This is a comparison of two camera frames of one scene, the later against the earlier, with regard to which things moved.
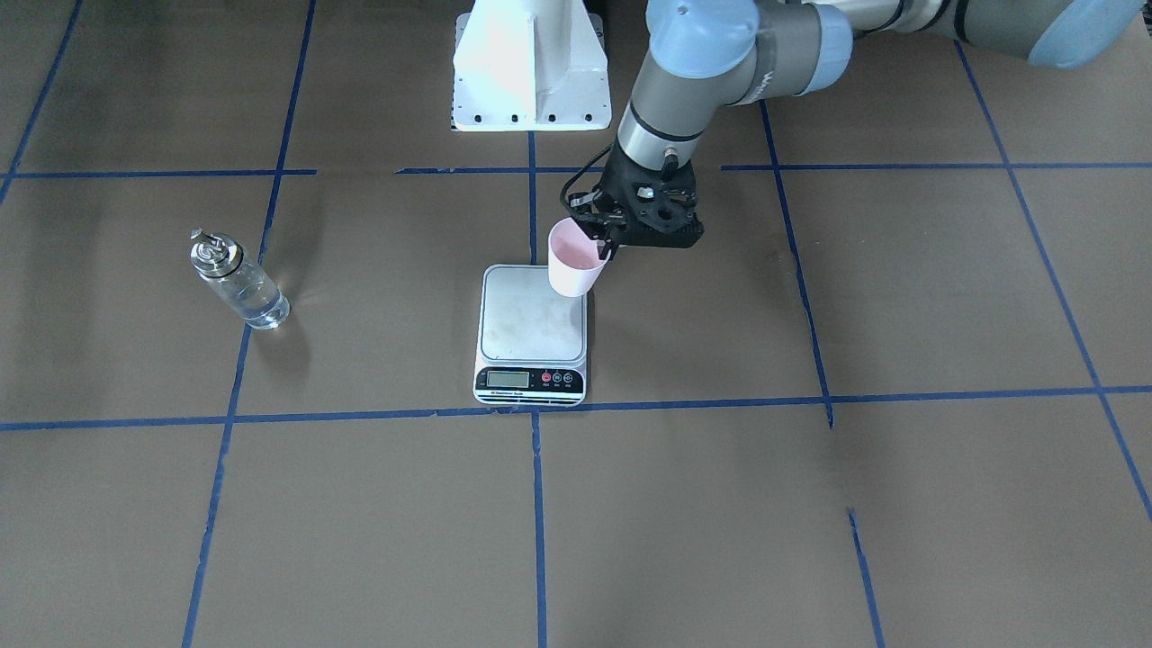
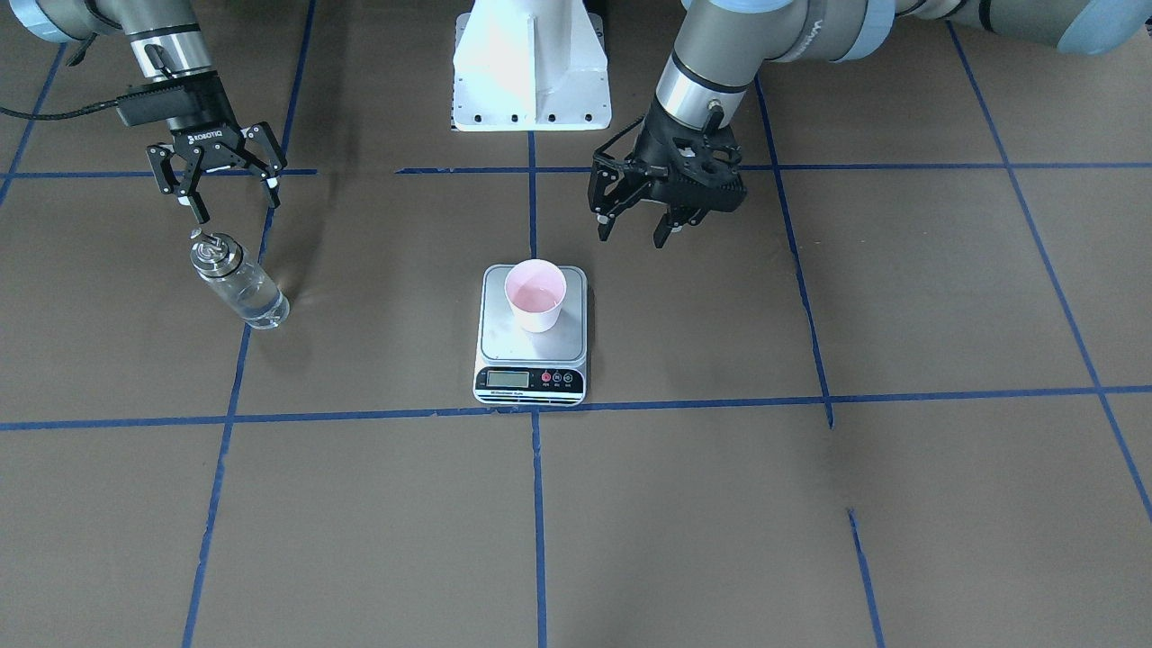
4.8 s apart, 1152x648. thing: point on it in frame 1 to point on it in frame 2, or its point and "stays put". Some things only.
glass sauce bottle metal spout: (220, 259) stays put
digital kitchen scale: (533, 341) stays put
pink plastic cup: (573, 258) to (537, 289)
